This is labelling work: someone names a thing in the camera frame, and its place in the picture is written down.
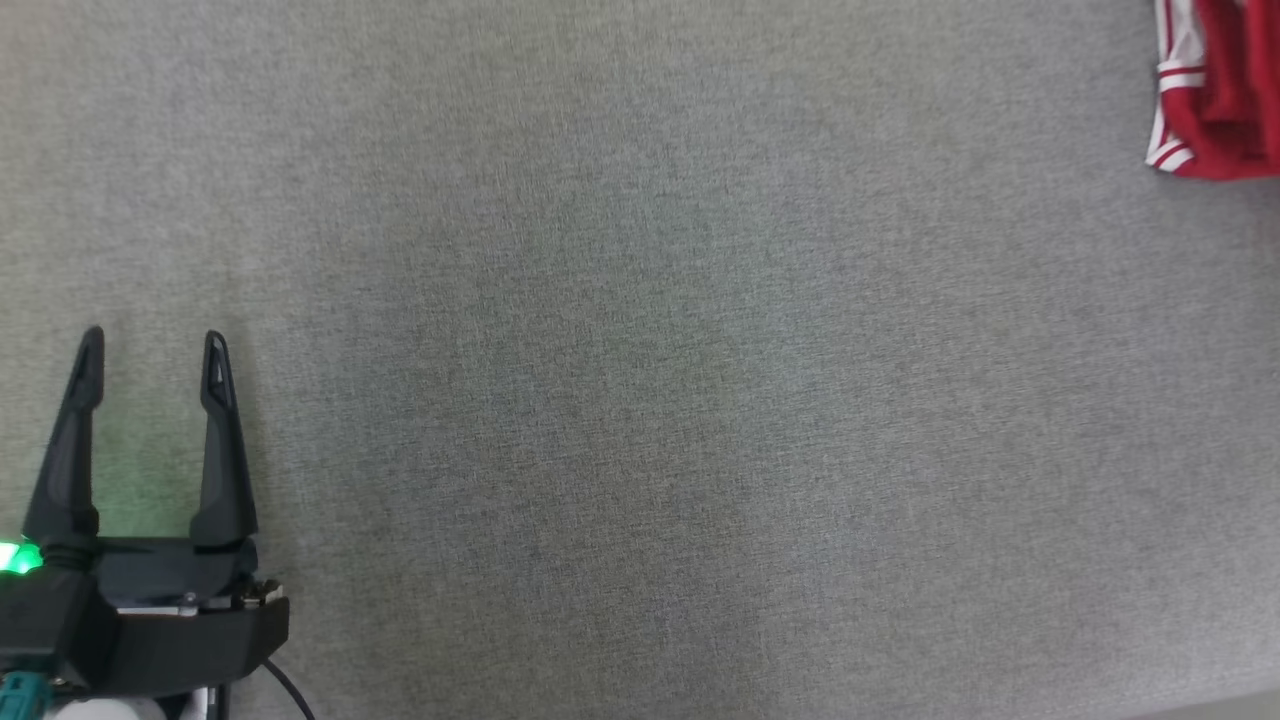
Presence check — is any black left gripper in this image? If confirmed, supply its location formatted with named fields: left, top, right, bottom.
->
left=20, top=325, right=292, bottom=701

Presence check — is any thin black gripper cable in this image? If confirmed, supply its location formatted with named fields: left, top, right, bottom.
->
left=260, top=658, right=319, bottom=720

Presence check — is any red basketball jersey number 23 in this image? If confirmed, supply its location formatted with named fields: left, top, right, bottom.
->
left=1144, top=0, right=1280, bottom=182

